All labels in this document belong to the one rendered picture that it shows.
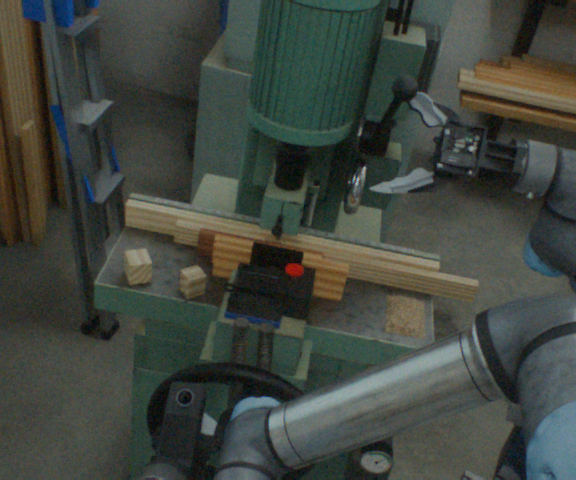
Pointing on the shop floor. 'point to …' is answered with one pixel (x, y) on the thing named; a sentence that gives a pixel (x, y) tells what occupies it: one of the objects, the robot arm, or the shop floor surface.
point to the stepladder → (83, 141)
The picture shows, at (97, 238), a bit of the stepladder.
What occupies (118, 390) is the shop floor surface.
